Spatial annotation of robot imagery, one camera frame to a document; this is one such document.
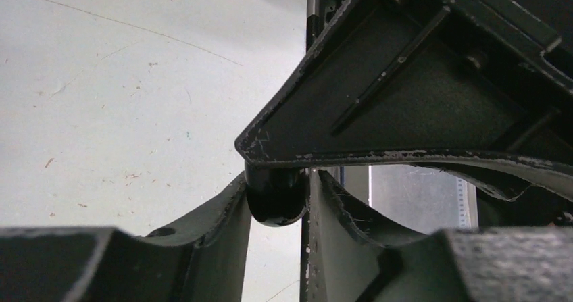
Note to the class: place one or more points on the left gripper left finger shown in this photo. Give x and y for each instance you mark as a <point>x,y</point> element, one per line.
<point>200,256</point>

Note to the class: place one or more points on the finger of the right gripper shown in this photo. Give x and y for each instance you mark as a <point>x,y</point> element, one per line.
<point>478,88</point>

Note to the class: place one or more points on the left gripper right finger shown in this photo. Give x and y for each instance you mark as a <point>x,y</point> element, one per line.
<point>357,254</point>

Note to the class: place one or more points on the black earbud charging case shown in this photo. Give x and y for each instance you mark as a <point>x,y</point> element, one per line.
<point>276,196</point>

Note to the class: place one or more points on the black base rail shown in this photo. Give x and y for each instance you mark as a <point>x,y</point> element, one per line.
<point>319,12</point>

